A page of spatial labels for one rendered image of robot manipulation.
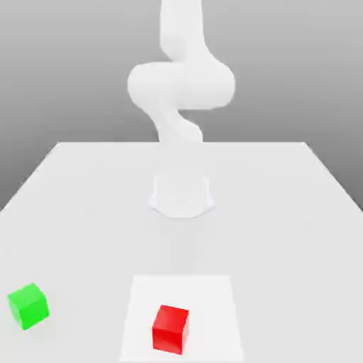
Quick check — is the small red cube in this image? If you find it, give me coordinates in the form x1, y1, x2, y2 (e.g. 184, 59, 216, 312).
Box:
152, 304, 190, 356

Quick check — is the small green cube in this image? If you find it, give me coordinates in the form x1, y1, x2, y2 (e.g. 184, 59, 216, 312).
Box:
6, 282, 50, 331

